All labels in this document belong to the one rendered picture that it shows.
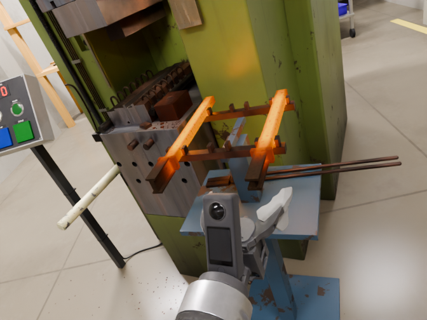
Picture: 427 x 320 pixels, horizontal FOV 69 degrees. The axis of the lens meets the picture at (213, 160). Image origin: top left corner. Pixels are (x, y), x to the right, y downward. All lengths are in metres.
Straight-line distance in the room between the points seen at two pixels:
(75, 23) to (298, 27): 0.87
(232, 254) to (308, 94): 1.23
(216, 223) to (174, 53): 1.26
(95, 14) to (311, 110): 1.03
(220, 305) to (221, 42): 0.86
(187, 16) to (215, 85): 0.25
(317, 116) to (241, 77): 0.62
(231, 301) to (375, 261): 1.32
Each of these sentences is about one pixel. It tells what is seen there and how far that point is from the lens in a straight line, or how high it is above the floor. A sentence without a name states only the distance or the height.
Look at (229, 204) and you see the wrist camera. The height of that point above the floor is 1.08.
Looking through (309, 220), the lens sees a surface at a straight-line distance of 0.87.
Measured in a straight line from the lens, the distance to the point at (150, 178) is 0.70.
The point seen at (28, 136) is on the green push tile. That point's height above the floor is 0.99.
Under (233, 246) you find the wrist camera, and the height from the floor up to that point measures 1.03.
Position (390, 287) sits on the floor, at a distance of 1.61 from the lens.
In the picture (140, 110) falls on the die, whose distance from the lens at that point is 1.19.
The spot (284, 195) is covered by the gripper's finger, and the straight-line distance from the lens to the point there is 0.51.
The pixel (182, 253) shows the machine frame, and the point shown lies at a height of 0.20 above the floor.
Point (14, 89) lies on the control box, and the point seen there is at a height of 1.16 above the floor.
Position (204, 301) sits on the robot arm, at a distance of 0.40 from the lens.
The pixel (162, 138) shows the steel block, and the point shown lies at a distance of 1.12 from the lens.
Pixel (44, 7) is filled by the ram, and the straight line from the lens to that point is 1.28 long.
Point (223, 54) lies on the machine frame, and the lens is 1.10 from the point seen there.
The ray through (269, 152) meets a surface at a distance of 0.66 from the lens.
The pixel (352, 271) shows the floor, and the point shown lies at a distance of 1.64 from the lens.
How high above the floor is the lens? 1.34
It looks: 31 degrees down
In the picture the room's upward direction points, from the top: 20 degrees counter-clockwise
